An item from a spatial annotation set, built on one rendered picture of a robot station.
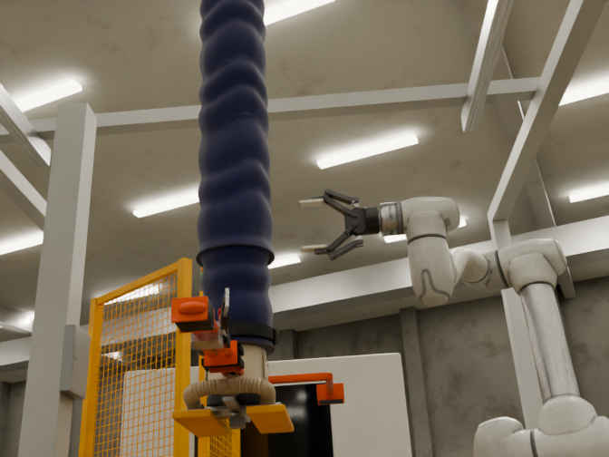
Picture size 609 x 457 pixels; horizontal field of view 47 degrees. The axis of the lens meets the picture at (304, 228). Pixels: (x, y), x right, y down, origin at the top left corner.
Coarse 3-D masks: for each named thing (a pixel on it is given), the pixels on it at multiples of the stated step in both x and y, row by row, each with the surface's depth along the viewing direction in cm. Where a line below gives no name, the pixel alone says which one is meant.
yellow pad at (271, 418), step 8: (248, 408) 178; (256, 408) 178; (264, 408) 178; (272, 408) 178; (280, 408) 178; (256, 416) 182; (264, 416) 182; (272, 416) 183; (280, 416) 184; (288, 416) 189; (256, 424) 193; (264, 424) 194; (272, 424) 195; (280, 424) 195; (288, 424) 196; (264, 432) 206; (272, 432) 206; (280, 432) 207
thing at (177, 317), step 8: (176, 304) 141; (208, 304) 142; (176, 312) 140; (208, 312) 141; (176, 320) 139; (184, 320) 139; (192, 320) 139; (200, 320) 140; (208, 320) 141; (184, 328) 144; (192, 328) 144; (200, 328) 145; (208, 328) 145
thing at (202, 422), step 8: (176, 416) 178; (184, 416) 178; (192, 416) 178; (200, 416) 178; (208, 416) 178; (216, 416) 186; (184, 424) 187; (192, 424) 188; (200, 424) 188; (208, 424) 189; (216, 424) 190; (224, 424) 198; (192, 432) 199; (200, 432) 199; (208, 432) 200; (216, 432) 201; (224, 432) 202
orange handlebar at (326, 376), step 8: (184, 304) 139; (192, 304) 139; (200, 304) 139; (184, 312) 139; (192, 312) 139; (200, 312) 140; (216, 328) 151; (224, 344) 162; (208, 352) 165; (216, 352) 166; (224, 352) 166; (232, 352) 171; (272, 376) 202; (280, 376) 201; (288, 376) 201; (296, 376) 201; (304, 376) 201; (312, 376) 201; (320, 376) 201; (328, 376) 201; (328, 384) 207; (328, 392) 217
